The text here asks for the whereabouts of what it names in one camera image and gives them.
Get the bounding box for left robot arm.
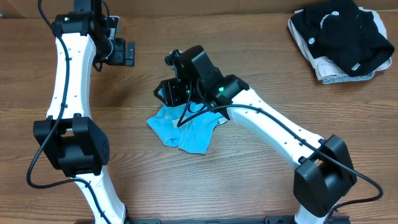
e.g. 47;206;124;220
33;0;135;223

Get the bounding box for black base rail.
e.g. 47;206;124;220
128;215;295;224

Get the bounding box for grey striped folded garment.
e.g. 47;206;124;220
321;72;375;85

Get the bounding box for light blue t-shirt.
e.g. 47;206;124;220
147;104;227;154

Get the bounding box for black folded garment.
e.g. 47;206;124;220
290;0;395;78

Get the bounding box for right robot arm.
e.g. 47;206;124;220
154;45;357;223

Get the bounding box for beige folded garment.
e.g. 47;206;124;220
287;6;392;82

